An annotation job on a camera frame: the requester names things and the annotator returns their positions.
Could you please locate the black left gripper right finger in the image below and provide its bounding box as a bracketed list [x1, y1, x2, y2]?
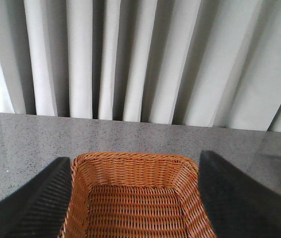
[198, 151, 281, 238]

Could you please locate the white pleated curtain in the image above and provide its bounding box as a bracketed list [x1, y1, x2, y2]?
[0, 0, 281, 132]

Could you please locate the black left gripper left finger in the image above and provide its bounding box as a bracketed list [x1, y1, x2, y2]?
[0, 157, 71, 238]

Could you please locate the brown wicker basket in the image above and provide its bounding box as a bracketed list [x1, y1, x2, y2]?
[59, 152, 215, 238]

